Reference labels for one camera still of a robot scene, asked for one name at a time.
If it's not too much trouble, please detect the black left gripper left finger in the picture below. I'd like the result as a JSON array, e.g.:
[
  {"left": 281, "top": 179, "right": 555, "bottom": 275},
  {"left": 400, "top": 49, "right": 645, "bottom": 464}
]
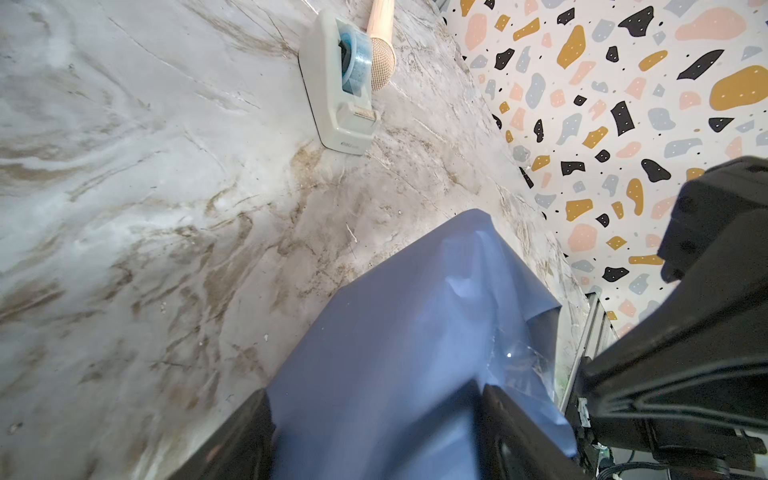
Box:
[{"left": 169, "top": 389, "right": 276, "bottom": 480}]

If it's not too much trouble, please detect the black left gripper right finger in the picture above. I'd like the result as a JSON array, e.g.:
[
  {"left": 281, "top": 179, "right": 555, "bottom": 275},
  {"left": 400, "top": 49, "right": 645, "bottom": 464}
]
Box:
[{"left": 479, "top": 385, "right": 587, "bottom": 480}]

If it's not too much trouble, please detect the blue wrapping paper sheet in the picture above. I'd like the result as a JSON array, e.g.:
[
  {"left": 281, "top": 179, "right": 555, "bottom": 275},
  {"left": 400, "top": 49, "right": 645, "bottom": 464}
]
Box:
[{"left": 267, "top": 209, "right": 577, "bottom": 479}]

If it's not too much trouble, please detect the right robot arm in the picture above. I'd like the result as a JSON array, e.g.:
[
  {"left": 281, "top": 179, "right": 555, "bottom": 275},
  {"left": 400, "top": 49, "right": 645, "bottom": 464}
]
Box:
[{"left": 578, "top": 156, "right": 767, "bottom": 479}]

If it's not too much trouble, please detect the grey tape dispenser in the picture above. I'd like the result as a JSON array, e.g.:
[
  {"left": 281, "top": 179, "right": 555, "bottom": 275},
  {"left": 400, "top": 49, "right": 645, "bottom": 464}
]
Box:
[{"left": 299, "top": 10, "right": 381, "bottom": 155}]

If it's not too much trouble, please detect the beige microphone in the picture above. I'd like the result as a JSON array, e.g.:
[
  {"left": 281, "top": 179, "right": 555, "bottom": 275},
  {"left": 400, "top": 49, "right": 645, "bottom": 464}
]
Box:
[{"left": 366, "top": 0, "right": 397, "bottom": 91}]

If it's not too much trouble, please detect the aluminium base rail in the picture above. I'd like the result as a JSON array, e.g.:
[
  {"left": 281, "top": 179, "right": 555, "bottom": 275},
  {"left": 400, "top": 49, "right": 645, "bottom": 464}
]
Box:
[{"left": 559, "top": 292, "right": 618, "bottom": 413}]

